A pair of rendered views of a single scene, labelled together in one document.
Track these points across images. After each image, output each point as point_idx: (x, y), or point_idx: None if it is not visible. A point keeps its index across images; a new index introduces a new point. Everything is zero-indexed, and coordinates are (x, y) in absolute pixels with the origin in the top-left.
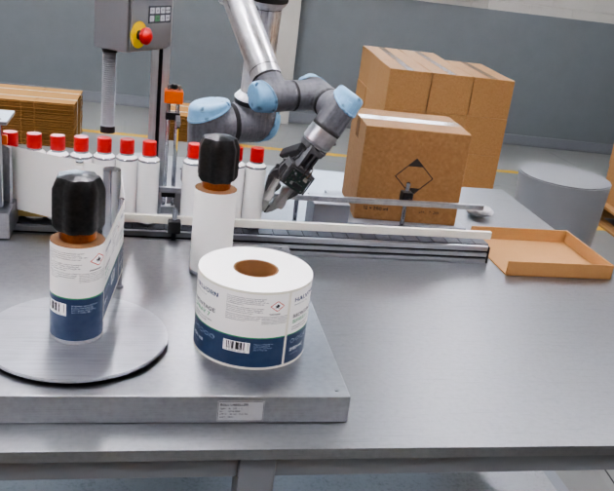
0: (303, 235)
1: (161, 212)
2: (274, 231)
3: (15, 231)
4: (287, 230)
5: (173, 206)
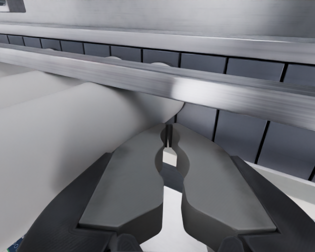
0: None
1: (11, 12)
2: (219, 132)
3: None
4: (269, 124)
5: (7, 6)
